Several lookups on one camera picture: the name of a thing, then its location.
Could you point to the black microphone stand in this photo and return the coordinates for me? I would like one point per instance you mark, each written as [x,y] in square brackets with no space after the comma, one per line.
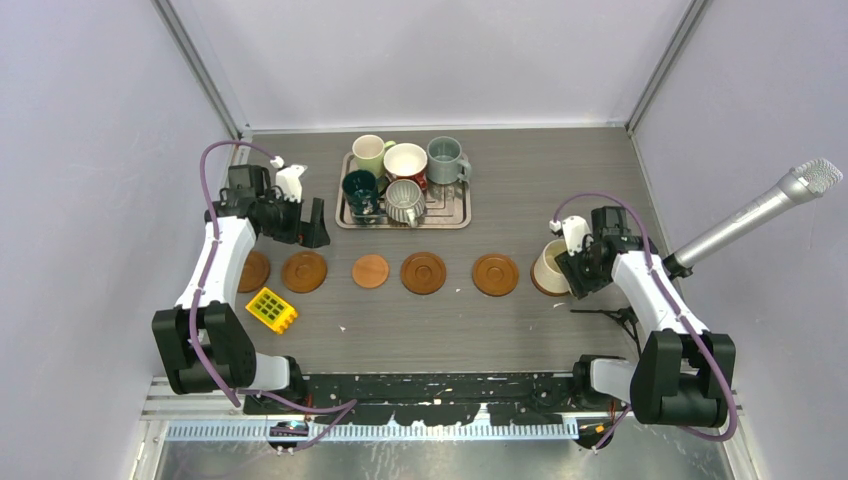
[624,318]

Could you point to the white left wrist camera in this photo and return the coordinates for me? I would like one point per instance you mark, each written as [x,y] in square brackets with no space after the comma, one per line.
[288,179]

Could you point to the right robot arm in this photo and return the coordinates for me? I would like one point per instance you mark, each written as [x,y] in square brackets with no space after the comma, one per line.
[682,376]

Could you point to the grooved wooden coaster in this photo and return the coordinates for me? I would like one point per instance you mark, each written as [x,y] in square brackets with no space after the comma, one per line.
[495,274]
[423,273]
[542,288]
[304,272]
[255,273]

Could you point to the light green mug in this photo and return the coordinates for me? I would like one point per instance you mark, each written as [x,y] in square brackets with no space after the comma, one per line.
[369,151]

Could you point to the silver metal tray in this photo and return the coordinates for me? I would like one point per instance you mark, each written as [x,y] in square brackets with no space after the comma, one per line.
[447,206]

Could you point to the cream mug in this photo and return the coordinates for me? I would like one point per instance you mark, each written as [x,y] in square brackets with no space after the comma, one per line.
[548,271]

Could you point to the grey ribbed mug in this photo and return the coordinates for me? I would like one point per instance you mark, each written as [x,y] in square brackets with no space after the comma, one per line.
[405,202]

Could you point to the yellow toy block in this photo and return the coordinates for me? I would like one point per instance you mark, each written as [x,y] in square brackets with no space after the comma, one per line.
[272,310]

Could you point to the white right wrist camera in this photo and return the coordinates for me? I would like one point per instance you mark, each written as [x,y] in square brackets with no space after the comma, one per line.
[573,230]

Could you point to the dark green mug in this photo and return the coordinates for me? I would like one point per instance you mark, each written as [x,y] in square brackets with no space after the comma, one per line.
[360,189]

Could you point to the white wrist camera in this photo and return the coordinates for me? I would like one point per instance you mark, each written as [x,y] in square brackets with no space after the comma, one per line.
[288,179]
[573,230]

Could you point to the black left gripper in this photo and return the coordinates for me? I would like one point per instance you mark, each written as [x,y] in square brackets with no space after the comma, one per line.
[312,234]

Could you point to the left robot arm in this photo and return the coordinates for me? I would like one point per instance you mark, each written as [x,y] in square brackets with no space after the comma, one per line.
[200,340]

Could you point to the red white mug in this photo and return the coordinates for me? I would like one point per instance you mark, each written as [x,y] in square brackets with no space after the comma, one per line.
[406,161]

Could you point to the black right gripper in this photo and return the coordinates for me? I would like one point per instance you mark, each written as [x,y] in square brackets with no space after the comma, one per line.
[580,284]

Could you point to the plain light wooden coaster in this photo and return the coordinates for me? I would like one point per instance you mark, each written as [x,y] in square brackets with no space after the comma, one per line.
[370,271]

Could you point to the silver microphone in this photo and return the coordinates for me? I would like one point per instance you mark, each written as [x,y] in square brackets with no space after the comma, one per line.
[802,184]

